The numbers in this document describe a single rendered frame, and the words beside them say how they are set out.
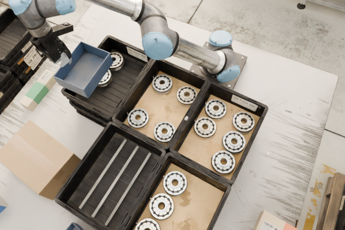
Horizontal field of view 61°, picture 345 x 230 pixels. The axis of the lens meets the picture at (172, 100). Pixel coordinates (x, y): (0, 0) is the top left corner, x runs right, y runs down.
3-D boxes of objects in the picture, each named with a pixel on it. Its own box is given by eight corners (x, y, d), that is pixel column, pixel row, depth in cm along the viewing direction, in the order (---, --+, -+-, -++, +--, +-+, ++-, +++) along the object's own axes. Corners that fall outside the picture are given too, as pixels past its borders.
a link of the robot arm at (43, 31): (34, 12, 105) (51, 18, 102) (41, 21, 109) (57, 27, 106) (20, 26, 102) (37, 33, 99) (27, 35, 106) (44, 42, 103)
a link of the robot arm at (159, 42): (238, 50, 148) (150, 9, 115) (247, 74, 141) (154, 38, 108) (222, 63, 156) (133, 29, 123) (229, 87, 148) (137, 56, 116)
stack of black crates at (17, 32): (35, 44, 255) (7, 5, 215) (63, 56, 248) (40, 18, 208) (4, 80, 239) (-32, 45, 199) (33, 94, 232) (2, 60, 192)
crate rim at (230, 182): (209, 82, 142) (209, 79, 139) (268, 109, 134) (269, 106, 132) (168, 152, 126) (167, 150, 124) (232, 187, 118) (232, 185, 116)
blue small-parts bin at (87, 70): (85, 50, 133) (80, 40, 127) (113, 62, 129) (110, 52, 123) (59, 85, 125) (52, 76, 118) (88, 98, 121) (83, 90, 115)
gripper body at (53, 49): (41, 58, 116) (24, 37, 105) (55, 42, 119) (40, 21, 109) (56, 64, 113) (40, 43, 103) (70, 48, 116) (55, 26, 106)
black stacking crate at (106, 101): (112, 48, 166) (108, 35, 156) (157, 69, 158) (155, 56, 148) (68, 103, 150) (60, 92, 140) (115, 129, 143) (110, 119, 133)
